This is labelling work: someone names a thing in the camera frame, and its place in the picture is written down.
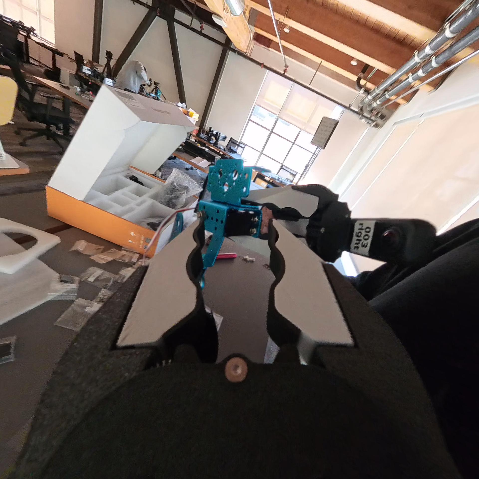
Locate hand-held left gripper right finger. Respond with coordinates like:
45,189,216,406
267,220,355,366

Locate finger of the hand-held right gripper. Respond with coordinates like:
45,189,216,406
272,218,310,244
248,185,319,218

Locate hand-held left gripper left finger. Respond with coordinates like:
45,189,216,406
116,218,219,363

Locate blue servo bracket assembly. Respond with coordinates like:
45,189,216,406
170,159,263,289

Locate red white black servo cable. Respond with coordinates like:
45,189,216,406
143,207,200,262

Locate dark grey desk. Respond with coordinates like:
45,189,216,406
0,189,300,472

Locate large grid window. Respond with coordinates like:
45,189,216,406
239,105,323,185

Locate grey hanging panel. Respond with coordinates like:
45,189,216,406
310,116,340,149

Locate group of small parts bags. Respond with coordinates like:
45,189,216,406
0,239,150,365

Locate long workbench with equipment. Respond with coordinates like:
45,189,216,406
172,127,300,188

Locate white foam box insert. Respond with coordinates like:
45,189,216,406
87,170,197,230

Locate bubble wrap bundle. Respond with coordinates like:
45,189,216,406
154,168,203,210

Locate metal ceiling pipes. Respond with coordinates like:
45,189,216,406
348,0,479,128

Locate white foam piece with hole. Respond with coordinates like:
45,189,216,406
0,218,61,274

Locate white foam sheet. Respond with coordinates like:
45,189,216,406
0,258,77,326

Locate thin ceiling sprinkler pipe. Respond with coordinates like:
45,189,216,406
267,0,289,70

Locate orange and white cardboard box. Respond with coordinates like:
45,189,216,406
45,84,198,259

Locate background office desks and chairs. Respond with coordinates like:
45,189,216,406
0,15,113,154

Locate wooden panel on clear stand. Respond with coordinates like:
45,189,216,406
0,75,20,170

